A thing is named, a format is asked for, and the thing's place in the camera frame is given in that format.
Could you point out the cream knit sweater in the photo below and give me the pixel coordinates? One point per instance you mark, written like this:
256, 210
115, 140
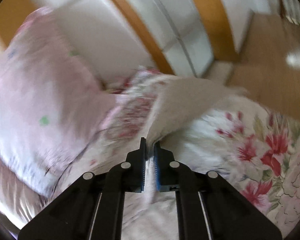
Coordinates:
183, 118

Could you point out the pink lavender-print pillow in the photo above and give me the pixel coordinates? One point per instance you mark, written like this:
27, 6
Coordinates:
51, 105

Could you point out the floral bedspread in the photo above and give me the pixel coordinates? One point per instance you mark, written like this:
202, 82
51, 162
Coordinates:
264, 148

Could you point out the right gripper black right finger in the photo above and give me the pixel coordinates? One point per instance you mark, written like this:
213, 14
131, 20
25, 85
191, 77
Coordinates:
208, 207

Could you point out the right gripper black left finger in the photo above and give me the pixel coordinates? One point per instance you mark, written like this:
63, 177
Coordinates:
92, 206

